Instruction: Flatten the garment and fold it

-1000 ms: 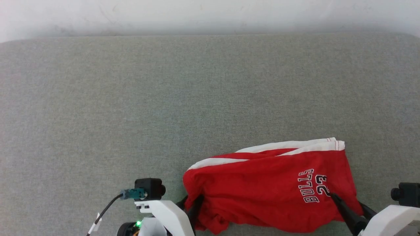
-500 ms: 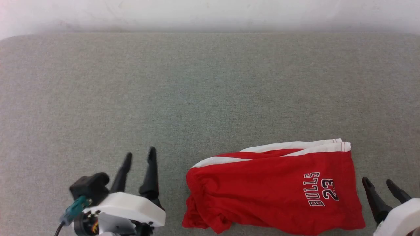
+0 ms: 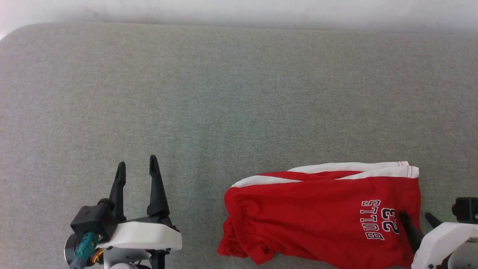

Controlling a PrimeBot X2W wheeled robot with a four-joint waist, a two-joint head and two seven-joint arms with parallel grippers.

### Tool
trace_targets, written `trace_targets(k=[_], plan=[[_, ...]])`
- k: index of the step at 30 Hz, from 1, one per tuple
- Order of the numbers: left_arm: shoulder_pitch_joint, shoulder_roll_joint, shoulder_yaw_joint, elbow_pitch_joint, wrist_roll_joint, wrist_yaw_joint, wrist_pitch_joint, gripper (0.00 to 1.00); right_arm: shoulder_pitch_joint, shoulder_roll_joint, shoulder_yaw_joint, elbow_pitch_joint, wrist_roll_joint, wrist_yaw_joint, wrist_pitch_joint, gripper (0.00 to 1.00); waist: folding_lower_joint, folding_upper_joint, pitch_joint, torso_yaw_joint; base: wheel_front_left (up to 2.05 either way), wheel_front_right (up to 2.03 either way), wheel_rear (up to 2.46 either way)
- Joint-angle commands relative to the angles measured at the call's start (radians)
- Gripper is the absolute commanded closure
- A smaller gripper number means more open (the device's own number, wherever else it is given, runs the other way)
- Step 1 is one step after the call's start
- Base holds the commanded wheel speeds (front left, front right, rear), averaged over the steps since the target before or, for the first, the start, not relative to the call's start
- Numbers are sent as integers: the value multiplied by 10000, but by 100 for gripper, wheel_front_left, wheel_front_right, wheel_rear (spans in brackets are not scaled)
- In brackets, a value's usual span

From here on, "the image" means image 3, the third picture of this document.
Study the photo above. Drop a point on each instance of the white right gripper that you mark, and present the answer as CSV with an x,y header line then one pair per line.
x,y
440,243

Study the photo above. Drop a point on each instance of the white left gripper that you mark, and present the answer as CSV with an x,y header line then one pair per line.
x,y
145,235

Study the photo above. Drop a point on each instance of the red basketball shorts white trim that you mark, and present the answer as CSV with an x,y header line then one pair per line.
x,y
317,216

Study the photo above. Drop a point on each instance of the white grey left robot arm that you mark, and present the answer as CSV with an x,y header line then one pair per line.
x,y
123,259

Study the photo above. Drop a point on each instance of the grey-green fabric sofa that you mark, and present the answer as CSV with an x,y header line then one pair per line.
x,y
209,104

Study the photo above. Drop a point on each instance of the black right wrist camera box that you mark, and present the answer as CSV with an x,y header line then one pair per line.
x,y
466,210

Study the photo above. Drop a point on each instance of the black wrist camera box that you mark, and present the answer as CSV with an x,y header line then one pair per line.
x,y
93,220
466,210

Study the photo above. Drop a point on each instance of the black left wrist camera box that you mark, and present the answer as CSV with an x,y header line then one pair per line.
x,y
93,220

